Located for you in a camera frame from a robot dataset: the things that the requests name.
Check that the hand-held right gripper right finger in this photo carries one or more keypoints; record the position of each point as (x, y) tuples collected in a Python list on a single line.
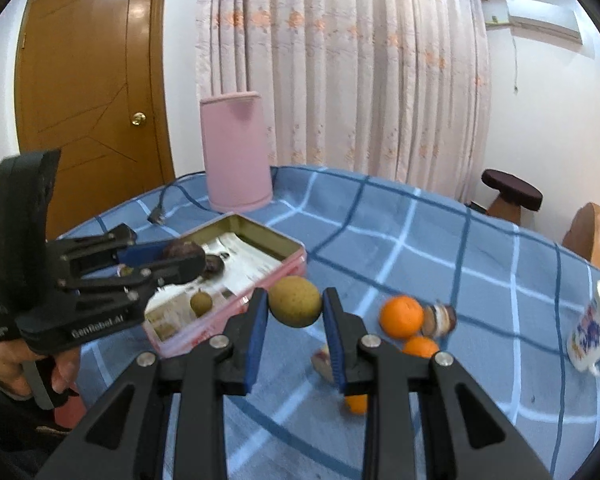
[(336, 351)]

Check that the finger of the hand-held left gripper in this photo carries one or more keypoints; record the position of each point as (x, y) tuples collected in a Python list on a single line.
[(180, 267), (140, 252)]

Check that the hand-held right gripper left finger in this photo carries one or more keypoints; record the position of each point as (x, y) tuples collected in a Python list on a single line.
[(257, 346)]

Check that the dark purple passion fruit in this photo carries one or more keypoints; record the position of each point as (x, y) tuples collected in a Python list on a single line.
[(214, 265), (180, 248)]

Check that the round yellow-brown pear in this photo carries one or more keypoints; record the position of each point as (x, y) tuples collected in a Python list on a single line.
[(296, 301)]

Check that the pink tin box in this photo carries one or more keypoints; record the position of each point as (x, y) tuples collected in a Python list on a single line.
[(286, 243)]

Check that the person's left forearm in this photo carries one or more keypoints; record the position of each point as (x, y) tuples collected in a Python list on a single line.
[(5, 425)]

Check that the person's left hand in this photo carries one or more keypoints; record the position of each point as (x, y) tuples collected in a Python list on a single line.
[(5, 362)]

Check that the pink fruit piece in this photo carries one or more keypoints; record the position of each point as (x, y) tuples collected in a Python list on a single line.
[(321, 361)]

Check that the small orange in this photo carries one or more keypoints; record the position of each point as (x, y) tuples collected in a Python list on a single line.
[(420, 348), (356, 404)]

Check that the printed paper leaflet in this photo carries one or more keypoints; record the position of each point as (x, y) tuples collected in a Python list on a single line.
[(240, 265)]

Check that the large orange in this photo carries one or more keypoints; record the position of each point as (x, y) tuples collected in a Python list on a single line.
[(401, 316)]

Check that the brown and white round object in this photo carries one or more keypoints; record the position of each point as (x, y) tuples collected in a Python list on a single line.
[(440, 319)]

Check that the pink cylindrical bin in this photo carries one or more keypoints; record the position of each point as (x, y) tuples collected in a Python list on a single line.
[(235, 150)]

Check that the brass door knob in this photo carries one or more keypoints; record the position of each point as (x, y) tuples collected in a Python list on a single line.
[(139, 119)]

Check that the brown wooden door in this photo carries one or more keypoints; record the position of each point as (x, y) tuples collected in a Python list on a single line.
[(90, 85)]

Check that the stool with dark cushion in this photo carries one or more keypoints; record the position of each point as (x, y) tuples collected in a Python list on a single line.
[(510, 194)]

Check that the white mug with blue flowers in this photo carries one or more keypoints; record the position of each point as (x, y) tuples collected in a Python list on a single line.
[(592, 332)]

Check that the pink floral curtain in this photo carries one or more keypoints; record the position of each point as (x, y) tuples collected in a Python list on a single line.
[(340, 60)]

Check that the brown wooden chair back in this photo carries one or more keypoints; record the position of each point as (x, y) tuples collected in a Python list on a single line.
[(592, 234)]

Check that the white air conditioner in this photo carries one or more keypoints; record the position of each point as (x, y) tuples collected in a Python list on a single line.
[(542, 17)]

